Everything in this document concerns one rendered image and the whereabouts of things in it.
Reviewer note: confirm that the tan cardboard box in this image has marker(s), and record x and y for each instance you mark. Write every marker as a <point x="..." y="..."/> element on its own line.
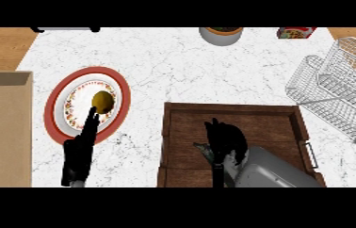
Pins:
<point x="14" y="131"/>

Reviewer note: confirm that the red printed box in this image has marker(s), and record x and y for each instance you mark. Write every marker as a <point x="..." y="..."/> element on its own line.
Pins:
<point x="294" y="33"/>

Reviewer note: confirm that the dark eggplant with green stem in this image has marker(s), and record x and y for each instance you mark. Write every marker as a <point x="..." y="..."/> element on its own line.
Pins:
<point x="202" y="148"/>

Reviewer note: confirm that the yellow-green round fruit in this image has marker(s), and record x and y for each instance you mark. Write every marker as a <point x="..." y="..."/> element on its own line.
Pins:
<point x="103" y="101"/>

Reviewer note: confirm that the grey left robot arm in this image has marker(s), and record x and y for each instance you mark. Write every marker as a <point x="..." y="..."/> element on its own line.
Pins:
<point x="78" y="184"/>

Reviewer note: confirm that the grey appliance with black feet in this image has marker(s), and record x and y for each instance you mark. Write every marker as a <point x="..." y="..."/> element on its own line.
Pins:
<point x="65" y="29"/>

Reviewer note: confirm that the red oval placemat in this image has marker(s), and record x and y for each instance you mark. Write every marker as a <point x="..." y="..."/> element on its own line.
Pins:
<point x="121" y="90"/>

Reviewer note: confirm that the grey plant pot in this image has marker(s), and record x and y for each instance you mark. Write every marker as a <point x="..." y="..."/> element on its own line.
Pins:
<point x="221" y="38"/>

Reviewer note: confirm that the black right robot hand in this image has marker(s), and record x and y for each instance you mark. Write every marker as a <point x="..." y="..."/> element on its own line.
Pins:
<point x="227" y="139"/>

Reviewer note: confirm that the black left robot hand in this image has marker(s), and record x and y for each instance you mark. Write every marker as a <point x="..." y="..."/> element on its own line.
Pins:
<point x="78" y="156"/>

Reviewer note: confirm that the white plate with floral rim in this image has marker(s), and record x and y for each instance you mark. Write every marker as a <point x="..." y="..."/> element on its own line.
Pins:
<point x="82" y="95"/>

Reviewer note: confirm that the brown wooden tray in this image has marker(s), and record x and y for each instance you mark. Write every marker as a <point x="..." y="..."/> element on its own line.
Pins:
<point x="184" y="134"/>

